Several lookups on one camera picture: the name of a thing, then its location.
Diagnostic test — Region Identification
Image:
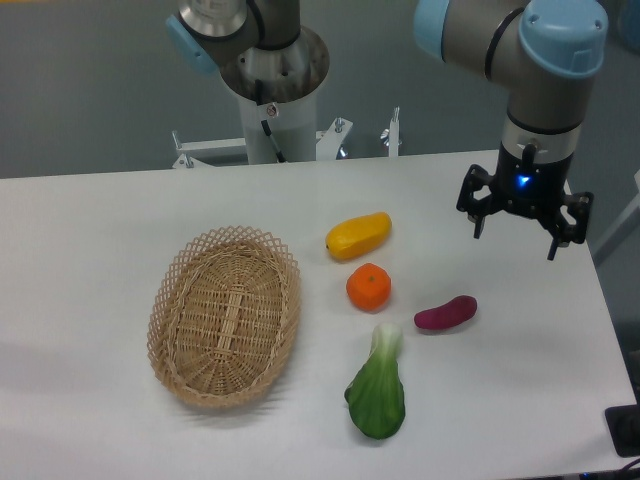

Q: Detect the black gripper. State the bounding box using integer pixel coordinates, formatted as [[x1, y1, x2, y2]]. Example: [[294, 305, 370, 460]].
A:
[[456, 144, 594, 261]]

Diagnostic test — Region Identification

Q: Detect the green bok choy vegetable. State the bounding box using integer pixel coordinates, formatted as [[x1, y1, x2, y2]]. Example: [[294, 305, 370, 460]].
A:
[[344, 323, 406, 440]]

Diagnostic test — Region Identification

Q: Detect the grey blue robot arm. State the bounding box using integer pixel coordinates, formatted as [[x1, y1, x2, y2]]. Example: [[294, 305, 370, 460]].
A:
[[165, 1, 608, 249]]

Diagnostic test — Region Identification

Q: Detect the white table leg right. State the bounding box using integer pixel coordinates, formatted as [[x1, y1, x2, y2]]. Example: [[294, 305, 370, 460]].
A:
[[591, 171, 640, 267]]

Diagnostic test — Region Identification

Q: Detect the purple sweet potato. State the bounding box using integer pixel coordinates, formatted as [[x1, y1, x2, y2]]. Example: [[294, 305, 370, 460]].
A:
[[414, 295, 478, 331]]

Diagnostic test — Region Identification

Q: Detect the yellow mango fruit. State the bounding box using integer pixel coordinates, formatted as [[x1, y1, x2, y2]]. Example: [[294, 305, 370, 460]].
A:
[[325, 212, 392, 261]]

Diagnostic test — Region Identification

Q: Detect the orange tangerine fruit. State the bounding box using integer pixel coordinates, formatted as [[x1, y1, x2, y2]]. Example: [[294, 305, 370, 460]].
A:
[[346, 263, 392, 312]]

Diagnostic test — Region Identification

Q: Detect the black device at table corner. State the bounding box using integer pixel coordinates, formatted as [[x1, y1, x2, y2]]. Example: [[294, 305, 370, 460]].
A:
[[605, 405, 639, 458]]

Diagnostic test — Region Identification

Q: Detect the woven wicker oval basket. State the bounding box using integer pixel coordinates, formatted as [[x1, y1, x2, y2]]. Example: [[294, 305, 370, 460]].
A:
[[147, 226, 301, 409]]

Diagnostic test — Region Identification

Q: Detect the white metal base frame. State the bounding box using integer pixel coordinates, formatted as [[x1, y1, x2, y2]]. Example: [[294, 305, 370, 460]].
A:
[[171, 106, 402, 169]]

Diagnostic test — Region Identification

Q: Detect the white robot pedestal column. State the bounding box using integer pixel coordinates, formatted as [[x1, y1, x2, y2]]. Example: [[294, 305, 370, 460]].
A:
[[221, 27, 330, 165]]

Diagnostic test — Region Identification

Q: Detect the black cable on pedestal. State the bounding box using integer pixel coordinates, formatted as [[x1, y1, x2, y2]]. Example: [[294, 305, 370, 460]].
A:
[[255, 79, 289, 164]]

